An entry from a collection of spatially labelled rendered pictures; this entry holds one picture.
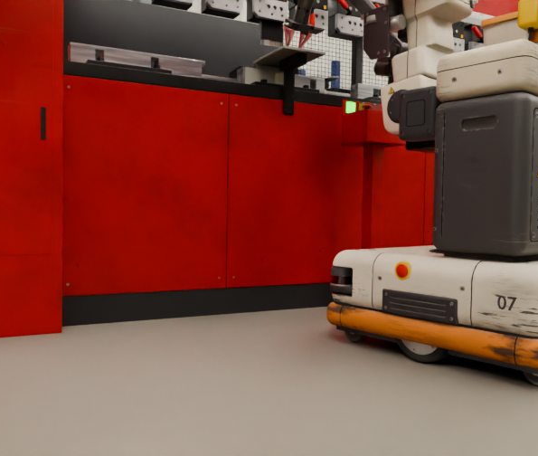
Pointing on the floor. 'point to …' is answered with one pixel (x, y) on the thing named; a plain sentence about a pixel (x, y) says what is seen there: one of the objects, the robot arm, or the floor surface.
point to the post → (356, 61)
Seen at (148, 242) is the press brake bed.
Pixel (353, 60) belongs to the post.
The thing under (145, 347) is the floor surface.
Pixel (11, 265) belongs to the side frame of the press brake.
